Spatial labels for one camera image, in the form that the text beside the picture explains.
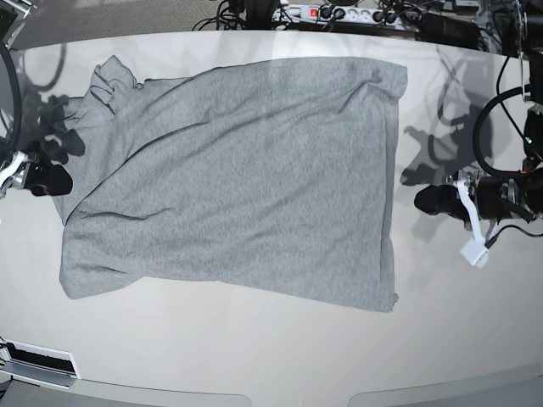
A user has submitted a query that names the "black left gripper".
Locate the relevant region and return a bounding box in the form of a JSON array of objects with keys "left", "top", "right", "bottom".
[{"left": 414, "top": 176, "right": 513, "bottom": 221}]

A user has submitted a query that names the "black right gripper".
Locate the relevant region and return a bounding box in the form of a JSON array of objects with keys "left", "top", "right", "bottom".
[{"left": 12, "top": 154, "right": 73, "bottom": 196}]

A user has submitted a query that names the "grey t-shirt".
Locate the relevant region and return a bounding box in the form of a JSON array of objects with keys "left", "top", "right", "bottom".
[{"left": 54, "top": 57, "right": 408, "bottom": 312}]

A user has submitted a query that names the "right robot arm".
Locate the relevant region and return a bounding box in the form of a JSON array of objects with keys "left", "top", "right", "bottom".
[{"left": 1, "top": 1, "right": 73, "bottom": 197}]

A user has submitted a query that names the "black power adapter box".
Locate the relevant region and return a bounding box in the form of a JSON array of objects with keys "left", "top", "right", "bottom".
[{"left": 420, "top": 14, "right": 479, "bottom": 49}]

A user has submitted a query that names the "white power strip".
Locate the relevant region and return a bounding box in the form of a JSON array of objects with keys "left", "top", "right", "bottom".
[{"left": 271, "top": 1, "right": 423, "bottom": 32}]

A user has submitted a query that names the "white slotted bracket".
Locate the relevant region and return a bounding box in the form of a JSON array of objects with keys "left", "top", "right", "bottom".
[{"left": 1, "top": 338, "right": 81, "bottom": 389}]

